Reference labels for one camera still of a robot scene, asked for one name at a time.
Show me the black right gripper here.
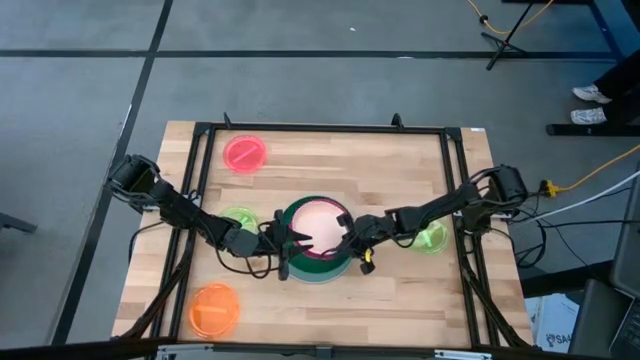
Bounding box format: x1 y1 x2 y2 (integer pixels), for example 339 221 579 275
319 212 401 275

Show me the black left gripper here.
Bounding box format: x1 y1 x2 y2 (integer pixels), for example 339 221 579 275
257 209 316 281

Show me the pink plastic plate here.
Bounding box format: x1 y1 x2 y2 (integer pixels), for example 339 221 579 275
289 199 351 261

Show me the green bowl with pink plate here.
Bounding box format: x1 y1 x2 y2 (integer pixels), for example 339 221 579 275
281 195 355 278

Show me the small green transparent plate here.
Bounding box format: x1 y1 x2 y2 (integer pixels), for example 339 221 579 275
410 217 450 255
218 206 260 235

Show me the small orange transparent plate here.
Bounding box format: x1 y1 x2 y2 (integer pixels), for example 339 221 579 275
188 282 241 340

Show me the small red transparent plate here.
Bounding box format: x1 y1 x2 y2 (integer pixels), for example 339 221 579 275
222 134 269 175

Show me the white printed box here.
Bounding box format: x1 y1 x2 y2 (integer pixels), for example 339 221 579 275
524 293 581 354

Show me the black tripod stand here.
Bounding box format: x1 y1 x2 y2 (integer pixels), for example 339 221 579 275
480 0 536 71

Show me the black floor bar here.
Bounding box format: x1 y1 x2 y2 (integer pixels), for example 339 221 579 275
545 122 640 138

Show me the person's foot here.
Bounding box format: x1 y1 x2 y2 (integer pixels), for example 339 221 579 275
570 107 609 126
571 84 613 105

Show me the grey open laptop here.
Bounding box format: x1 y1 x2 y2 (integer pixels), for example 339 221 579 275
607 172 640 360

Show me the grey floor foot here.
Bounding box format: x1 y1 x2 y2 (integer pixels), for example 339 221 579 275
0 212 39 235

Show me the person's leg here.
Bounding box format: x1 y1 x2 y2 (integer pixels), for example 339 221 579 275
593 49 640 126

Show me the blue desk leg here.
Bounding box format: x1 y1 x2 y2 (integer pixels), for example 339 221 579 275
589 0 640 62

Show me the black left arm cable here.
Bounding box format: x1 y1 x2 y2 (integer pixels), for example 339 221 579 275
214 247 281 281

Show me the black aluminium table frame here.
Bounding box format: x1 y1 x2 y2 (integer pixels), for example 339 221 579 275
112 112 534 360

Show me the white frame bracket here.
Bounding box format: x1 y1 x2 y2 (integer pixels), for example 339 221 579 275
433 349 494 360

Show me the black floor cable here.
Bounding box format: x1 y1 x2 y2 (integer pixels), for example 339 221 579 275
513 187 640 271

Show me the white cable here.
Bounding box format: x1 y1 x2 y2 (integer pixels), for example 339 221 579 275
519 169 640 224

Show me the yellow cable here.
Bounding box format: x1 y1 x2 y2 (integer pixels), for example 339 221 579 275
539 144 640 197
467 0 556 36

